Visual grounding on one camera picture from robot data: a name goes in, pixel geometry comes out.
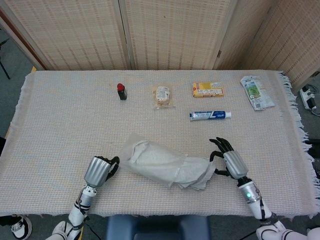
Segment black bottle with red cap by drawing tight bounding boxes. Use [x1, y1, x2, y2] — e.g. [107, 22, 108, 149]
[116, 83, 128, 101]

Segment clear packet of bread snack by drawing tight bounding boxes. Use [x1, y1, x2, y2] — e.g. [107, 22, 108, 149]
[152, 85, 175, 110]

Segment yellow cardboard box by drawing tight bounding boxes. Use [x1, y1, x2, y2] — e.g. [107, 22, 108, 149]
[191, 82, 225, 99]

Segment blue white toothpaste tube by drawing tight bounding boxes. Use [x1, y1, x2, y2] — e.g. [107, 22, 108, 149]
[188, 110, 233, 122]

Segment black and white sneaker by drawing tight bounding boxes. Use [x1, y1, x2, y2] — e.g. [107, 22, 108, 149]
[10, 214, 33, 240]

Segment black metal stand legs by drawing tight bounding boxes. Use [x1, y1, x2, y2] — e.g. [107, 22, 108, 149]
[0, 37, 11, 81]

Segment black fabric object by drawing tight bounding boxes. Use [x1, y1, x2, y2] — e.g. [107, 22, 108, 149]
[303, 138, 320, 159]

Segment white woven tablecloth with fringe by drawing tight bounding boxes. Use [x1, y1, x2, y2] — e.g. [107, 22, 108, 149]
[0, 69, 316, 219]

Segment crumpled white green package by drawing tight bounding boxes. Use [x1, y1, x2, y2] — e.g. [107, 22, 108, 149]
[240, 75, 277, 112]

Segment black and silver right hand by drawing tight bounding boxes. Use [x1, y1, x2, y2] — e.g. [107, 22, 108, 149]
[208, 136, 250, 181]

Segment woven bamboo screen panel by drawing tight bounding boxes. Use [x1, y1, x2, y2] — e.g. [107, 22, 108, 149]
[212, 0, 279, 71]
[118, 0, 239, 71]
[249, 0, 320, 94]
[0, 0, 129, 71]

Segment black and silver left hand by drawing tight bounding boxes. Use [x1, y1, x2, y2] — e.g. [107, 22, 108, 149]
[83, 155, 121, 189]

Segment white power strip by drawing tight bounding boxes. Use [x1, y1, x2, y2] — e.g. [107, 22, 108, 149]
[299, 85, 318, 110]

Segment white clothes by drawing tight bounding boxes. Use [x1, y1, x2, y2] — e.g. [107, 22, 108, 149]
[130, 139, 217, 191]

